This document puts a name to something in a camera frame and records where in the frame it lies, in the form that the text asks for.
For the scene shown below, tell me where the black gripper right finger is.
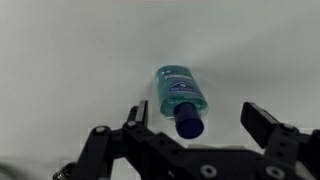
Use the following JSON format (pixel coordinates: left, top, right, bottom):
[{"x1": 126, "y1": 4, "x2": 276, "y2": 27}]
[{"x1": 240, "y1": 102, "x2": 279, "y2": 149}]

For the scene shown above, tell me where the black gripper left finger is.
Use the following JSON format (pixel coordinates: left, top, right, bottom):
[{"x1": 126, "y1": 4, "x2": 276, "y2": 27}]
[{"x1": 124, "y1": 100, "x2": 148, "y2": 129}]

